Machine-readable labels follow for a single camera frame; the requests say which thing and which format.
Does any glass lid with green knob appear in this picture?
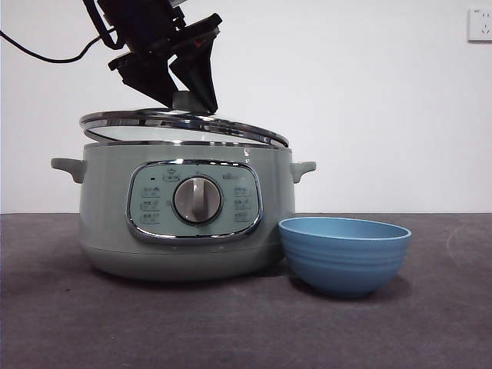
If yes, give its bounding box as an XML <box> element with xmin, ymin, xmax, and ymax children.
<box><xmin>79</xmin><ymin>91</ymin><xmax>289</xmax><ymax>148</ymax></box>

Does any blue ribbed bowl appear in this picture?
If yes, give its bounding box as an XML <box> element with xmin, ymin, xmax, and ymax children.
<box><xmin>278</xmin><ymin>216</ymin><xmax>412</xmax><ymax>299</ymax></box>

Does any white wall socket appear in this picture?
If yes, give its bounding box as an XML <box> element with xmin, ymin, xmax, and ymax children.
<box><xmin>467</xmin><ymin>8</ymin><xmax>492</xmax><ymax>43</ymax></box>

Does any pale green electric steamer pot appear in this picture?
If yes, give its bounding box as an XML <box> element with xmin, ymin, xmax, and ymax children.
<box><xmin>50</xmin><ymin>140</ymin><xmax>317</xmax><ymax>284</ymax></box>

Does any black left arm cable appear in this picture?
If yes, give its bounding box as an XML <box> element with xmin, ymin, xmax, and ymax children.
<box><xmin>0</xmin><ymin>0</ymin><xmax>121</xmax><ymax>64</ymax></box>

